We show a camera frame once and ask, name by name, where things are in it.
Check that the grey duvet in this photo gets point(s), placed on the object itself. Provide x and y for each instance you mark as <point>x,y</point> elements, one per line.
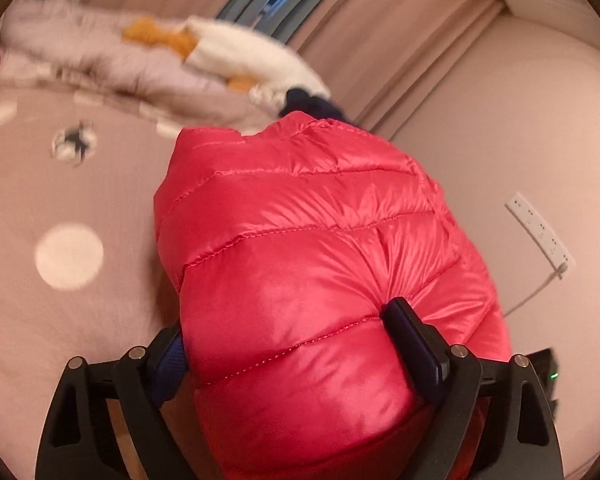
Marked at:
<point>105,60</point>

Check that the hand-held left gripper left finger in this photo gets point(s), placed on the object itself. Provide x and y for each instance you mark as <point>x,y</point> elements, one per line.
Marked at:
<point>172,367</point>

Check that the navy blue garment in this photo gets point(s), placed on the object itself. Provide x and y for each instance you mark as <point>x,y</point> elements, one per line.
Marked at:
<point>315,105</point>

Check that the white wall outlet strip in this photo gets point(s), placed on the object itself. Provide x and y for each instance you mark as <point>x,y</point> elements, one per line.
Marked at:
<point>540,230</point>

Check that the pink hooded puffer jacket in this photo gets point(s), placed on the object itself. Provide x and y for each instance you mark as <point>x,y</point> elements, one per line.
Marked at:
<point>305,260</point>

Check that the white goose plush toy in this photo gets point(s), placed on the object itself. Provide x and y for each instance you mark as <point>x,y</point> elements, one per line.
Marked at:
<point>245,55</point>

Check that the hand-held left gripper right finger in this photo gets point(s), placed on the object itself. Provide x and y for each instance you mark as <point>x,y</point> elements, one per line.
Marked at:
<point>417,345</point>

